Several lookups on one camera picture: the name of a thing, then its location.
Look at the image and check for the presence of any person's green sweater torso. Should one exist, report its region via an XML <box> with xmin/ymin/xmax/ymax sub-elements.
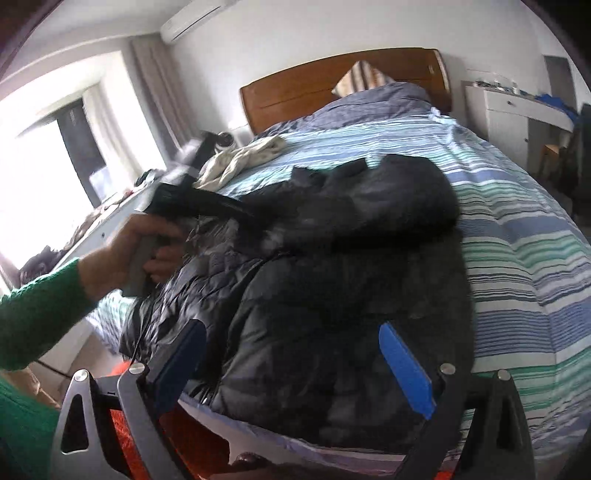
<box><xmin>0</xmin><ymin>364</ymin><xmax>62</xmax><ymax>480</ymax></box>

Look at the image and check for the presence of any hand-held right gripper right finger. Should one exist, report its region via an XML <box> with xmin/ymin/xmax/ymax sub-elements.
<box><xmin>378</xmin><ymin>322</ymin><xmax>537</xmax><ymax>480</ymax></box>

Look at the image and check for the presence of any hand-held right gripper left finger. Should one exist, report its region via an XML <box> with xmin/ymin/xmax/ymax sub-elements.
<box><xmin>48</xmin><ymin>318</ymin><xmax>208</xmax><ymax>480</ymax></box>

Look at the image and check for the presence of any beige curtain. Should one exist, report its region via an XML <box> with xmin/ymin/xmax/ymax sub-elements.
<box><xmin>127</xmin><ymin>37</ymin><xmax>195</xmax><ymax>168</ymax></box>

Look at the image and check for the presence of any striped pillow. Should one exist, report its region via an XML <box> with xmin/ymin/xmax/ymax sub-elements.
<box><xmin>332</xmin><ymin>60</ymin><xmax>398</xmax><ymax>97</ymax></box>

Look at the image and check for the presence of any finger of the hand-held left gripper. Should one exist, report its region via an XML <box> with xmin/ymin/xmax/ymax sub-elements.
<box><xmin>182</xmin><ymin>190</ymin><xmax>262</xmax><ymax>227</ymax></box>

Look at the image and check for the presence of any person's left forearm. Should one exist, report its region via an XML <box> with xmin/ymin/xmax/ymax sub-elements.
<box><xmin>0</xmin><ymin>257</ymin><xmax>99</xmax><ymax>371</ymax></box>

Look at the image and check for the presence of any window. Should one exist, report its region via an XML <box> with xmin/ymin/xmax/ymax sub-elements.
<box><xmin>0</xmin><ymin>51</ymin><xmax>172</xmax><ymax>287</ymax></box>

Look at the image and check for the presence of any orange cloth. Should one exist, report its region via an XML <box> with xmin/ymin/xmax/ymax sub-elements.
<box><xmin>108</xmin><ymin>360</ymin><xmax>232</xmax><ymax>480</ymax></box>

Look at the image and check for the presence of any person's left hand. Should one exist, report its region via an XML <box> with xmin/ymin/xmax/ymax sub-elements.
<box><xmin>79</xmin><ymin>215</ymin><xmax>186</xmax><ymax>303</ymax></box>

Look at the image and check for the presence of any white air conditioner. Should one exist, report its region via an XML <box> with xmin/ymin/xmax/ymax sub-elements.
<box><xmin>161</xmin><ymin>0</ymin><xmax>238</xmax><ymax>44</ymax></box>

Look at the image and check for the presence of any wooden headboard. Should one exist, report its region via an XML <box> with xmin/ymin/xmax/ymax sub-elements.
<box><xmin>240</xmin><ymin>47</ymin><xmax>452</xmax><ymax>137</ymax></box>

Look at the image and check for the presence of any blue quilt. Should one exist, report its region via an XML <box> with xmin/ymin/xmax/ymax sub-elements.
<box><xmin>252</xmin><ymin>83</ymin><xmax>459</xmax><ymax>139</ymax></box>

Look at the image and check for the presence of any blue cloth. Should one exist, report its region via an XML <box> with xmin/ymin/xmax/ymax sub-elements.
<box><xmin>538</xmin><ymin>93</ymin><xmax>579</xmax><ymax>123</ymax></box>

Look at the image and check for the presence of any black puffer jacket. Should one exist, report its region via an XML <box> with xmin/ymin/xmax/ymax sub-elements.
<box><xmin>119</xmin><ymin>154</ymin><xmax>476</xmax><ymax>455</ymax></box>

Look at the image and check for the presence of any striped bed sheet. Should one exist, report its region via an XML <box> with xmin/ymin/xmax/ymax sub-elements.
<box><xmin>88</xmin><ymin>99</ymin><xmax>591</xmax><ymax>480</ymax></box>

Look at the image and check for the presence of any cream cloth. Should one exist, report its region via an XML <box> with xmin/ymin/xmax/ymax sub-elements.
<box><xmin>194</xmin><ymin>135</ymin><xmax>286</xmax><ymax>190</ymax></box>

